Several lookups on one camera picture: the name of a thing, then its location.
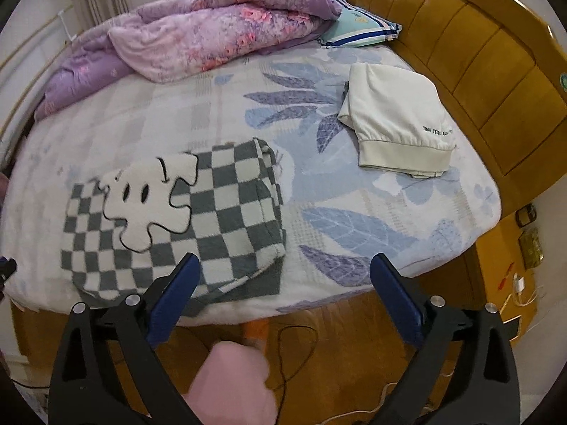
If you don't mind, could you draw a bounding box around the striped light blue pillow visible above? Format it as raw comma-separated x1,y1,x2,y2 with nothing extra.
318,0,403,47

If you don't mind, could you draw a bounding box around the black cable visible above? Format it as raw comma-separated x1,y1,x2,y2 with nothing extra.
185,323,320,425

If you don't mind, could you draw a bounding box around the grey white checkered cardigan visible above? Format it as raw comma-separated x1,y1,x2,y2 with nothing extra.
61,138,286,316

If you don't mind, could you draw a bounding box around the white charger cable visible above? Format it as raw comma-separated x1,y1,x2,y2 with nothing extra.
500,273,548,320

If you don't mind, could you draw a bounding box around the folded cream white garment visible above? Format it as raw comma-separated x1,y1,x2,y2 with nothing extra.
337,62,455,179

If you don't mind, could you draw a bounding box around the wooden headboard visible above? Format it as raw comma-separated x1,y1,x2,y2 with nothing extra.
348,0,566,215

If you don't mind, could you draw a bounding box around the wooden nightstand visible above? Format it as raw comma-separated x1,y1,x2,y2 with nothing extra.
475,214,543,346

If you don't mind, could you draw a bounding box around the purple pink floral quilt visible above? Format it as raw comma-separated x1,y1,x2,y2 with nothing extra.
35,0,341,120

